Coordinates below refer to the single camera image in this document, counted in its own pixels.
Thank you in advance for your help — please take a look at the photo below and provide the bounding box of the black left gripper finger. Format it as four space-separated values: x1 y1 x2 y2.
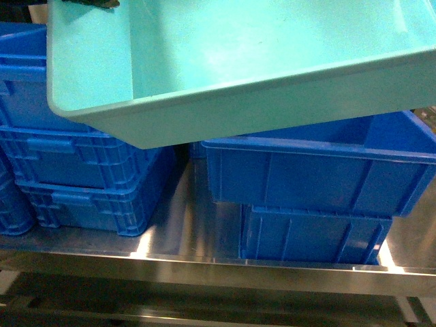
64 0 120 9

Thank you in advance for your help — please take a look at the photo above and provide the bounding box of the teal plastic tray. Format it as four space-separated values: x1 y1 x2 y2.
47 1 435 149

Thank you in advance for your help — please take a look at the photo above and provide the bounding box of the blue ribbed crate upper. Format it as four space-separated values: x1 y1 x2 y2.
1 22 175 189

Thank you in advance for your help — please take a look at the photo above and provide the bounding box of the blue ribbed crate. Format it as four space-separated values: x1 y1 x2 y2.
1 22 175 189
16 149 178 237

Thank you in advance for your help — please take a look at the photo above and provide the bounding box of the blue ribbed crate lower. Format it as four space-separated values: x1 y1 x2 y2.
16 149 178 237

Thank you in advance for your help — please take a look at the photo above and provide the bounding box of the blue crate far left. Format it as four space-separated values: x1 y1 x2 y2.
1 150 36 236

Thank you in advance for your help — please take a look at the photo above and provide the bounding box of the steel shelf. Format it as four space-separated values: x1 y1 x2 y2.
1 163 435 297

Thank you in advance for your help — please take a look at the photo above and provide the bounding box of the blue lower bin right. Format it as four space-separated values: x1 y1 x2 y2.
240 204 393 264

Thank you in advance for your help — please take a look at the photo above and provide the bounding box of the blue open bin right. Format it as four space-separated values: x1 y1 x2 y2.
202 111 435 217

